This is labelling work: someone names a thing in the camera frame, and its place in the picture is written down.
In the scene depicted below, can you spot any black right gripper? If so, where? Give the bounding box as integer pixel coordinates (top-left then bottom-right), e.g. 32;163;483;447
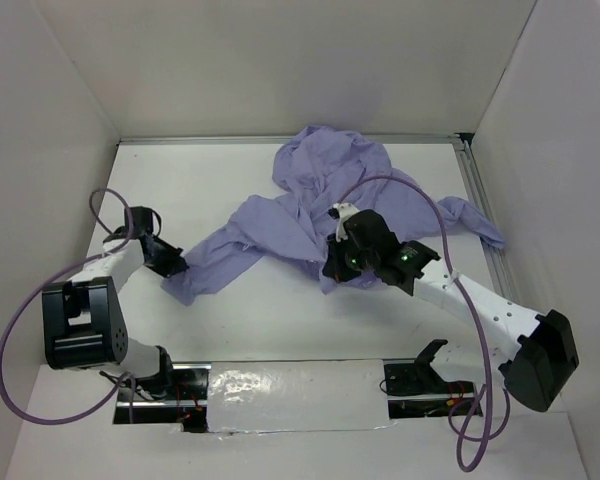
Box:
323;229;379;282

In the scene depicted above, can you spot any lavender zip jacket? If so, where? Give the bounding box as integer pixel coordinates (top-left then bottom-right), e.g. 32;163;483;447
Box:
162;126;491;306

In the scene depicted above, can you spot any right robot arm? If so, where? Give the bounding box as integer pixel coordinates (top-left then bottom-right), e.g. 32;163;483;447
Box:
323;203;579;412

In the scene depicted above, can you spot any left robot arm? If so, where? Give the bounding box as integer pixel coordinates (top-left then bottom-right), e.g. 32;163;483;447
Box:
41;206;187;399

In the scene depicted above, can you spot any white taped front panel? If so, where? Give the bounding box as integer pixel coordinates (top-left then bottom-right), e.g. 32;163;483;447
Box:
207;360;392;434

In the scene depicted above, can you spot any aluminium frame rail back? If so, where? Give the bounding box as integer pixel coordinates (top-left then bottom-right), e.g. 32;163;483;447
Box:
119;134;465;150

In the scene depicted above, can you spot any aluminium frame rail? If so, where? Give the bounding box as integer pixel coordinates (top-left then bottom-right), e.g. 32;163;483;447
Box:
454;132;541;354
119;134;465;150

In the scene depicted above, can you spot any aluminium frame rail right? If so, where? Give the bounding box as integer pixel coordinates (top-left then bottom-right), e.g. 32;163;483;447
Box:
454;132;541;354

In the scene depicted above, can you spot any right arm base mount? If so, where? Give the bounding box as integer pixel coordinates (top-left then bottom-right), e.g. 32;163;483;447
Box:
379;340;476;420

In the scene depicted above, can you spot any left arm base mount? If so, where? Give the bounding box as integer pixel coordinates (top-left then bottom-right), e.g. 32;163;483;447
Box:
113;363;211;433

